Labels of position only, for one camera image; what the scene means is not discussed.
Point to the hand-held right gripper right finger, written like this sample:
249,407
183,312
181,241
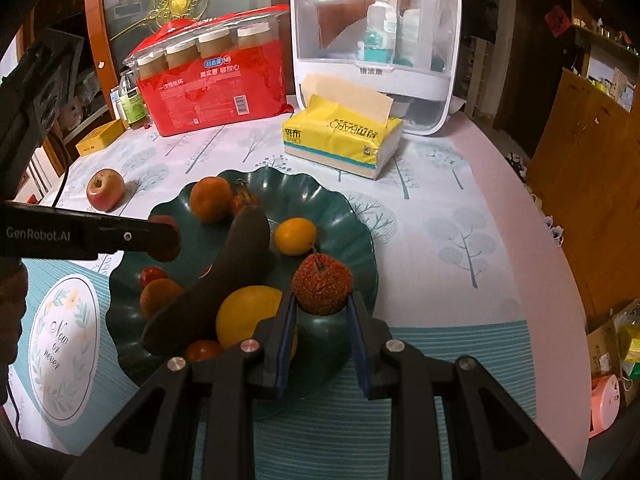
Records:
357,350

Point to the yellow green plastic bag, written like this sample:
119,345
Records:
630,345

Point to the glass bottle with green label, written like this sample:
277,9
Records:
131,107

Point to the wall shelf with boxes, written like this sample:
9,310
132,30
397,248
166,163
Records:
607,60

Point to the red cherry tomato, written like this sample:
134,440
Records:
152,276
202,351

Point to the dark wooden door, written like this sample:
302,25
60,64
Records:
540,60

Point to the small yellow kumquat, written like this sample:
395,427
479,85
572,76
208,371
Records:
295,236
157,297

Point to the dark green wavy plate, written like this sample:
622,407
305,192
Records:
330,200

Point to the brown cardboard box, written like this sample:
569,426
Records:
602,350

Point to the brown wooden cabinet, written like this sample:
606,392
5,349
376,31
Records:
590,185

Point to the white clear storage box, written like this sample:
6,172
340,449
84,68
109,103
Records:
360,80

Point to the dark overripe banana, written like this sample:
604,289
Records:
240,260

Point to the tree print tablecloth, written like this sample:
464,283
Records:
450,210

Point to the yellow tissue pack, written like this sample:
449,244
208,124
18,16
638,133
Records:
340,145

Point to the clear bottle with teal liquid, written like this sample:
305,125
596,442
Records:
380,35

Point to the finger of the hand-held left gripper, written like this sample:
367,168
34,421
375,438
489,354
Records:
140,235

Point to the red paper sign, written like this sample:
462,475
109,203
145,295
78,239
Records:
557,21

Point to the brown red lychee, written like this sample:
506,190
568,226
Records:
165,256
322,285

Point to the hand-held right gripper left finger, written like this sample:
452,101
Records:
286,350

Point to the red apple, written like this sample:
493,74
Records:
105,191

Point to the yellow cardboard box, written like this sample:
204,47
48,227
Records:
97,140

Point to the pink plastic stool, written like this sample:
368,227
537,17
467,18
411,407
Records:
606,405

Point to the small orange kumquat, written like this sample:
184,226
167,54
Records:
210,200

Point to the red paper cup package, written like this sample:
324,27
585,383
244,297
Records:
210,95

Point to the large orange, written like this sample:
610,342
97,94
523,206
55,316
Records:
245,315

